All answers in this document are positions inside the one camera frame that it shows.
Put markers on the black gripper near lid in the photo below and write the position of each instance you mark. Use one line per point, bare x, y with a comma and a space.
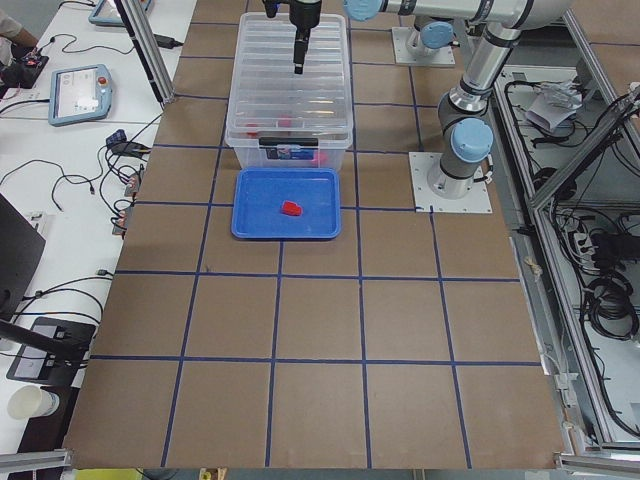
306, 12

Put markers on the clear plastic box lid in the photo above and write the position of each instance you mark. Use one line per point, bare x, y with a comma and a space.
290, 75

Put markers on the red block from tray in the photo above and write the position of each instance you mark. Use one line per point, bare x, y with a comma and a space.
291, 208

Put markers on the silver robot arm near lid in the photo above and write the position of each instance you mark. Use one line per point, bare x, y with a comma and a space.
468, 139

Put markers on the silver robot arm near tray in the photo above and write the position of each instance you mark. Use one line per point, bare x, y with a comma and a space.
429, 35

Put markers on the clear plastic storage box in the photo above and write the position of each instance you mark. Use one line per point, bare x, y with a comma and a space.
290, 130

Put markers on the black power adapter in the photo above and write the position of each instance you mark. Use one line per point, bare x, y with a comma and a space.
167, 42

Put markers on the blue plastic tray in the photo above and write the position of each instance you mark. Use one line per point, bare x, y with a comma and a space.
260, 193

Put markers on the white paper cup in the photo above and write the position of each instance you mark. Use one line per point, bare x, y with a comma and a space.
32, 402

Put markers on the aluminium frame post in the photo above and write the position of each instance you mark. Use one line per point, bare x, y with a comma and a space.
140, 32

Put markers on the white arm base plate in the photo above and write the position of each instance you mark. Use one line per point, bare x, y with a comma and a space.
434, 192

